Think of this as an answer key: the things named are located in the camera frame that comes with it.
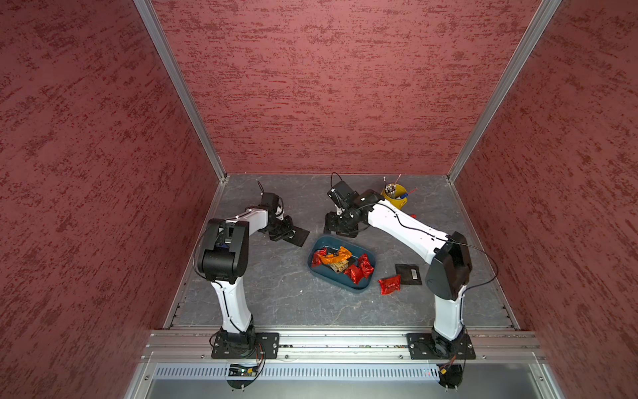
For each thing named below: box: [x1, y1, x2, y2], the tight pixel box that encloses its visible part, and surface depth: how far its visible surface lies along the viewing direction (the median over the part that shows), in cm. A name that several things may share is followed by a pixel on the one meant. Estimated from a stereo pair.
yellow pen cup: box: [381, 182, 408, 211], surface depth 102 cm
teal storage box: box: [306, 235, 378, 294], surface depth 90 cm
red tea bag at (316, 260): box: [310, 247, 329, 268], surface depth 91 cm
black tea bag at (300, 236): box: [283, 225, 310, 248], surface depth 100 cm
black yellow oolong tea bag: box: [328, 256, 358, 274], surface depth 91 cm
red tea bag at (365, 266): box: [358, 252, 375, 280], surface depth 89 cm
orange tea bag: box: [317, 246, 353, 265], surface depth 91 cm
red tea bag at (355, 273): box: [343, 264, 364, 286], surface depth 87 cm
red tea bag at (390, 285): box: [377, 274, 402, 296], surface depth 86 cm
